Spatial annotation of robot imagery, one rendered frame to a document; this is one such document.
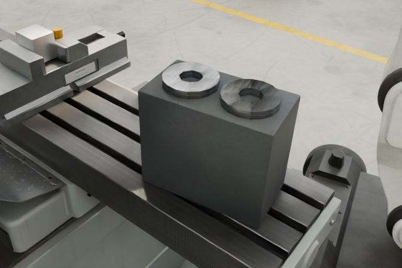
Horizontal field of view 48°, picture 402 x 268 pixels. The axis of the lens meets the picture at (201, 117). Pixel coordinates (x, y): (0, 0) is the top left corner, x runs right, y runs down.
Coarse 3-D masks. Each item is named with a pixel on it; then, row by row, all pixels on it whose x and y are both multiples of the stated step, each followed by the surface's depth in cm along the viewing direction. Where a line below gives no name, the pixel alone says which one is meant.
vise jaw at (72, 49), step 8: (56, 40) 98; (64, 40) 98; (72, 40) 98; (56, 48) 97; (64, 48) 95; (72, 48) 97; (80, 48) 99; (64, 56) 97; (72, 56) 98; (80, 56) 99
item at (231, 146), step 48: (144, 96) 68; (192, 96) 67; (240, 96) 68; (288, 96) 69; (144, 144) 74; (192, 144) 69; (240, 144) 64; (288, 144) 72; (192, 192) 74; (240, 192) 69
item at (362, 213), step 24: (312, 168) 137; (336, 168) 134; (360, 168) 139; (336, 192) 129; (360, 192) 132; (384, 192) 133; (360, 216) 125; (384, 216) 125; (336, 240) 115; (360, 240) 118; (384, 240) 118; (312, 264) 106; (336, 264) 112; (360, 264) 112; (384, 264) 112
